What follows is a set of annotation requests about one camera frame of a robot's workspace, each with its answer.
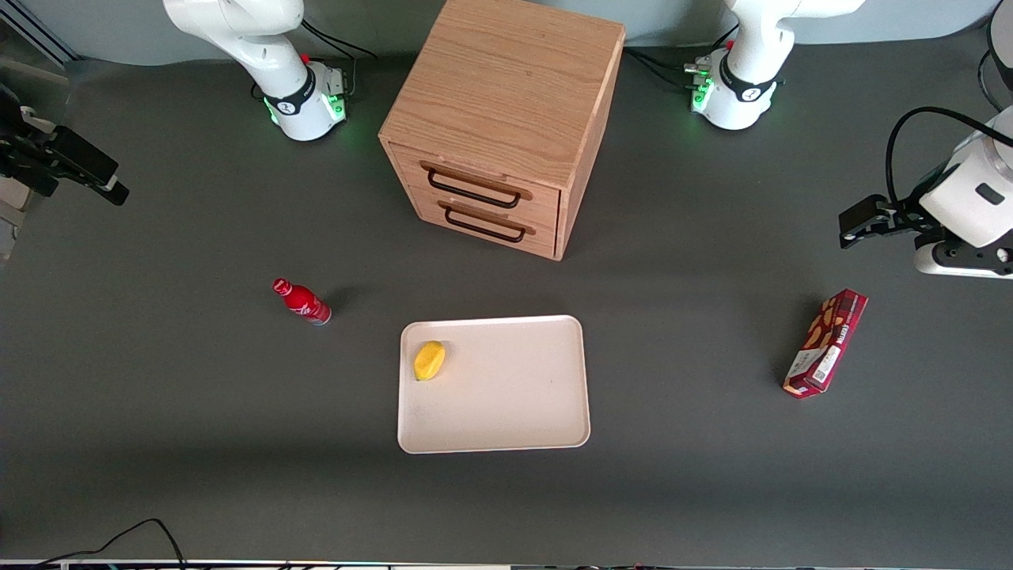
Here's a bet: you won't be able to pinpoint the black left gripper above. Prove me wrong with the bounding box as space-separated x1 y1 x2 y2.
838 193 946 251

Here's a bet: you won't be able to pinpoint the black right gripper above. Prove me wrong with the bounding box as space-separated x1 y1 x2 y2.
0 83 63 199

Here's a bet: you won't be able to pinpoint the red coke bottle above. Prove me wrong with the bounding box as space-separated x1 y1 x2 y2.
272 277 333 327

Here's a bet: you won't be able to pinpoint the cream plastic tray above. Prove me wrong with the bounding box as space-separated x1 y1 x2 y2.
396 314 593 456

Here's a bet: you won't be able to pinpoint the white plastic bag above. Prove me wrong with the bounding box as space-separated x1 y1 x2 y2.
0 173 36 264

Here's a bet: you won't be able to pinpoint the red snack box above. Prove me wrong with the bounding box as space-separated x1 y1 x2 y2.
782 287 870 400

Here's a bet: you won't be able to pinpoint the wooden drawer front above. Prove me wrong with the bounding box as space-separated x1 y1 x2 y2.
410 190 558 260
390 143 563 228

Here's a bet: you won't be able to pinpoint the wooden drawer cabinet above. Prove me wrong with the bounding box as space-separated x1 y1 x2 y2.
378 0 627 263

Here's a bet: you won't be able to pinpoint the yellow lemon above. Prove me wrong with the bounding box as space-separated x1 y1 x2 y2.
413 340 447 382

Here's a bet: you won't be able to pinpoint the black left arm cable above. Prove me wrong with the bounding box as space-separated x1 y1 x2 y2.
885 106 1013 208

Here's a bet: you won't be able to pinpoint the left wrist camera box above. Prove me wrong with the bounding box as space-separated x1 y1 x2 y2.
913 234 1013 280

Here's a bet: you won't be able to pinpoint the aluminium frame rail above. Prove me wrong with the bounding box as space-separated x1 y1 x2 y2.
0 0 82 70

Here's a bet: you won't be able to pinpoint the black cable loop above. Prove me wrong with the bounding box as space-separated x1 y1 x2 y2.
978 0 1013 112

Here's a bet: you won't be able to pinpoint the black left base cables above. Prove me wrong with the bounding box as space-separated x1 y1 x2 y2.
624 27 741 93

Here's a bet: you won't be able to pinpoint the black base cables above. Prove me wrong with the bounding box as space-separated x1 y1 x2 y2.
624 27 741 93
299 19 379 101

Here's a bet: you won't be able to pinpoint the black right base cables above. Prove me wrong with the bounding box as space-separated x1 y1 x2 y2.
299 19 379 101

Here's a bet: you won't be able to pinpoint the black metal drawer handle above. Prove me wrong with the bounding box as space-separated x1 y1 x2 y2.
419 160 533 210
437 199 537 244

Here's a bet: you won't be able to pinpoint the black table edge cable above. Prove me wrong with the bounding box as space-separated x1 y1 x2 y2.
30 518 188 570

